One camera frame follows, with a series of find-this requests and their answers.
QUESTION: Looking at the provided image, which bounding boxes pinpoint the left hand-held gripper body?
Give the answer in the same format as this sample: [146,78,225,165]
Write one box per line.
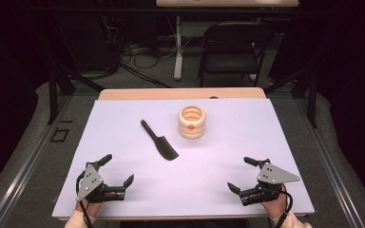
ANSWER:
[75,161,127,204]

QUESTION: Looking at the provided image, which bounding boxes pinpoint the black folding chair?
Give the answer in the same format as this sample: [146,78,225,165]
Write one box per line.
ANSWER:
[197,21,276,88]

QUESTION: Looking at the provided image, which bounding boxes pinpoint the person's right hand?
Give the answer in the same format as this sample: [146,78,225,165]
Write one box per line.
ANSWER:
[259,184,291,219]

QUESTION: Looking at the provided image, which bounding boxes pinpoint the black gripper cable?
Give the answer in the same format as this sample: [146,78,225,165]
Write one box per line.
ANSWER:
[75,172,95,228]
[274,189,295,228]

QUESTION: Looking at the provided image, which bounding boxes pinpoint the white table mat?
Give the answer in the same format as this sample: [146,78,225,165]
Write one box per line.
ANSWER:
[51,98,316,219]

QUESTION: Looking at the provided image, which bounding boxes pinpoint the tangle of floor cables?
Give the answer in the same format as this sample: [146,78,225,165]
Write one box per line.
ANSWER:
[119,34,176,89]

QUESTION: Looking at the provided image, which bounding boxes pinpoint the wooden table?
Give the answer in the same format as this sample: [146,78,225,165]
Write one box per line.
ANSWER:
[57,87,309,222]

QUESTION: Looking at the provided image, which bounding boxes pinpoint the white desk leg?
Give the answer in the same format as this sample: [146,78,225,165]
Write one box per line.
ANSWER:
[173,15,185,81]

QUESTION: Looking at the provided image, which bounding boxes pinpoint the person's left hand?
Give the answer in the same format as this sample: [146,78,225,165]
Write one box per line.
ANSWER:
[74,199,105,219]

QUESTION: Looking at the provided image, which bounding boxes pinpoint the grey metal floor rail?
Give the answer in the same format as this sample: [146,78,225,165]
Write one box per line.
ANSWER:
[293,94,365,228]
[0,94,74,228]

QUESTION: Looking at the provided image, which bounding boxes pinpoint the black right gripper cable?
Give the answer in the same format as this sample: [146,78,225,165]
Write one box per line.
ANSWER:
[274,189,295,228]

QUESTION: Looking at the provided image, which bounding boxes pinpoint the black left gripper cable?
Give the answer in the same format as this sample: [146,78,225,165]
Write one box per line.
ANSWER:
[75,172,95,228]

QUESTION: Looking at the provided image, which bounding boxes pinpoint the black metal stand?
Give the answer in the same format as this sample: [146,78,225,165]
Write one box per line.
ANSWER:
[263,65,318,129]
[47,61,106,125]

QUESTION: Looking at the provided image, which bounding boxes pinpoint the cream ribbed utensil holder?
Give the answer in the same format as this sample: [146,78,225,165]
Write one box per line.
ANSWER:
[178,104,207,141]

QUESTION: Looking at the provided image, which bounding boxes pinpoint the light background desk top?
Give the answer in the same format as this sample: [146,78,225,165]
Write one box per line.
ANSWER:
[155,0,300,9]

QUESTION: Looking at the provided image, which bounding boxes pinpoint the black spatula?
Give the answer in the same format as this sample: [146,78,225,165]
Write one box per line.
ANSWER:
[140,119,181,162]

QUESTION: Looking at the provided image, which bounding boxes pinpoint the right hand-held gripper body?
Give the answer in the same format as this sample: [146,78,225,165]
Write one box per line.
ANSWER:
[239,159,301,207]

